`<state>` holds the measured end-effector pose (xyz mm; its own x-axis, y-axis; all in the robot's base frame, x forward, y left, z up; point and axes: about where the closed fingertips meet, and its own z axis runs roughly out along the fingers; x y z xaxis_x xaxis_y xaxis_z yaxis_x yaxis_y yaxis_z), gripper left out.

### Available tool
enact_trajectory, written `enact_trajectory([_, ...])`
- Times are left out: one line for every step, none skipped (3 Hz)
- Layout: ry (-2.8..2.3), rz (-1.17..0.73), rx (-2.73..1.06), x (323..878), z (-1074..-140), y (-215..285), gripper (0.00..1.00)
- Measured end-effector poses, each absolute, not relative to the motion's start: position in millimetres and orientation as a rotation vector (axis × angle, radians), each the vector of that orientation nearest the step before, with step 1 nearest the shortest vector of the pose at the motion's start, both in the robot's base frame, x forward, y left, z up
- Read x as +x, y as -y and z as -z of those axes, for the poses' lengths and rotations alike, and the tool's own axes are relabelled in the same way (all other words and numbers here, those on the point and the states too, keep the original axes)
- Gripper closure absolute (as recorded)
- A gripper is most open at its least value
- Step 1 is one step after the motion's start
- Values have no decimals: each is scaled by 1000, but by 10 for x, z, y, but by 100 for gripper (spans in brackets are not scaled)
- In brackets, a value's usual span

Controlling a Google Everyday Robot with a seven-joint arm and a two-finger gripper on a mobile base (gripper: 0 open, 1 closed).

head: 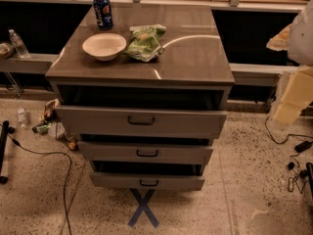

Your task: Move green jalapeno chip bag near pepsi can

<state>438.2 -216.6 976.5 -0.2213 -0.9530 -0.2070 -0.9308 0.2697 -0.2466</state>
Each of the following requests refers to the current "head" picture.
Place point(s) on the white bowl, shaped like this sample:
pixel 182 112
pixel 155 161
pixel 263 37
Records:
pixel 104 46

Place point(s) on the middle grey drawer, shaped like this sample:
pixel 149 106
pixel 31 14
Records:
pixel 145 153

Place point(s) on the blue pepsi can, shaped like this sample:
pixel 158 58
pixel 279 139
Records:
pixel 103 13

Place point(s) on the grey drawer cabinet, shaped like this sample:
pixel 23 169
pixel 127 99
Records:
pixel 192 74

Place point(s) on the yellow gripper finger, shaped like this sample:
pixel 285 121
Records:
pixel 297 96

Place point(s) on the black stand left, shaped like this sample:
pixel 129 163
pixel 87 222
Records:
pixel 5 138

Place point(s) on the green jalapeno chip bag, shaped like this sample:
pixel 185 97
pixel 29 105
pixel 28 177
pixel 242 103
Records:
pixel 145 42

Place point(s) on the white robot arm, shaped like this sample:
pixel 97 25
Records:
pixel 301 38

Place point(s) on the grey drawer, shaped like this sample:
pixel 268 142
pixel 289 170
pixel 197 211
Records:
pixel 145 153
pixel 142 122
pixel 147 181

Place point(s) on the bowl on left ledge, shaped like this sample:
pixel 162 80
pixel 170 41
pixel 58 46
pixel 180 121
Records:
pixel 6 50

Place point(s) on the bottom grey drawer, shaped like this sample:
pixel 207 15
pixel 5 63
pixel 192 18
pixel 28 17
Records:
pixel 147 181

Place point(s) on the top grey drawer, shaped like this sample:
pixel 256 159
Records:
pixel 142 122

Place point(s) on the clear water bottle on ledge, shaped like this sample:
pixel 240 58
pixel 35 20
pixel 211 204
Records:
pixel 18 44

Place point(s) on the small water bottle on floor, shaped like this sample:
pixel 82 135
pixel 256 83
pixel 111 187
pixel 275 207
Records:
pixel 22 117

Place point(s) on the blue tape cross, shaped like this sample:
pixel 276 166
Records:
pixel 143 207

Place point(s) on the snack bag on floor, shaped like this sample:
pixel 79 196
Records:
pixel 49 111

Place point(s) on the white mesh cup on floor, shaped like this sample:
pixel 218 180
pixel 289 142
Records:
pixel 56 130

